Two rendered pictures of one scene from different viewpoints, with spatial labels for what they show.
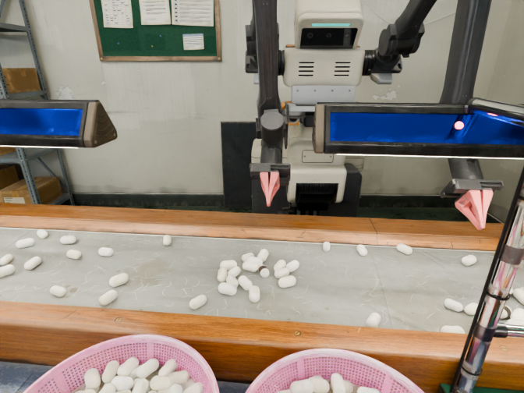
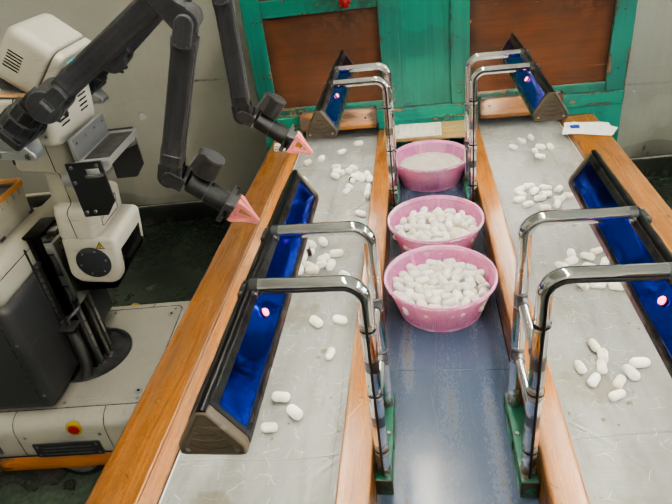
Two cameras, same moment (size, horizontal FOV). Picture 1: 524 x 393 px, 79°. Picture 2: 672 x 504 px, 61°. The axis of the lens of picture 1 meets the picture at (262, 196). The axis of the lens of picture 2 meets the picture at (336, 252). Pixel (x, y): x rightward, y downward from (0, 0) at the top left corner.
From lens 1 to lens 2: 1.42 m
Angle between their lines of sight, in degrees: 75
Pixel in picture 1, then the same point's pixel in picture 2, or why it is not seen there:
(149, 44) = not seen: outside the picture
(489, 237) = (282, 167)
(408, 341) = (379, 202)
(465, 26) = (236, 39)
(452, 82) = (239, 77)
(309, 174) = (124, 229)
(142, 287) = (322, 311)
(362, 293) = (332, 218)
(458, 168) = (276, 129)
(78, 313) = not seen: hidden behind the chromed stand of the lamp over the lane
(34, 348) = not seen: hidden behind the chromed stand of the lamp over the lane
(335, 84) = (84, 120)
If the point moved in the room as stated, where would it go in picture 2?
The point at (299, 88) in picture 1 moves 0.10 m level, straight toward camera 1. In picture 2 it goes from (76, 139) to (111, 137)
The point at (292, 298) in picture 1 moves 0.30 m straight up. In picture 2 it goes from (337, 242) to (323, 140)
